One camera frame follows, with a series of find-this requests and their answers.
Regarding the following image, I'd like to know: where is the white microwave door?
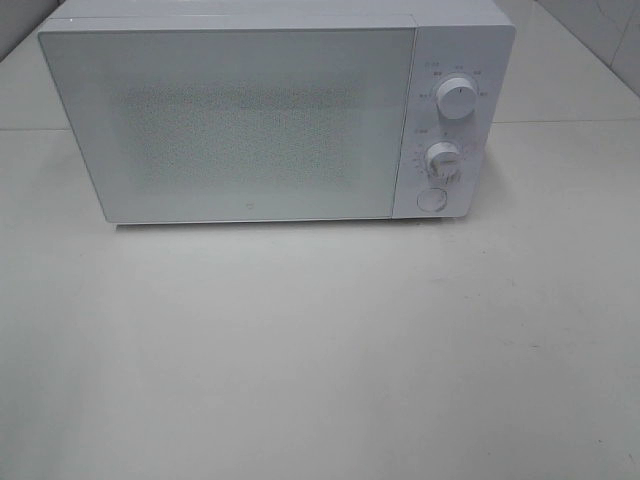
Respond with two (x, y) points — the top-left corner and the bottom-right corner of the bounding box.
(39, 28), (415, 224)

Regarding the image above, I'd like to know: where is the white round knob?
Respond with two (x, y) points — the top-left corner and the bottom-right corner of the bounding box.
(435, 75), (478, 120)
(426, 141), (462, 178)

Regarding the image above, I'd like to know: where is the round white door button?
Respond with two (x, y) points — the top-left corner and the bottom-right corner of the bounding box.
(417, 188), (448, 213)

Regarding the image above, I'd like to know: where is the white microwave oven body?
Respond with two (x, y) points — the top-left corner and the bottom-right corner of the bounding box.
(38, 1), (516, 220)

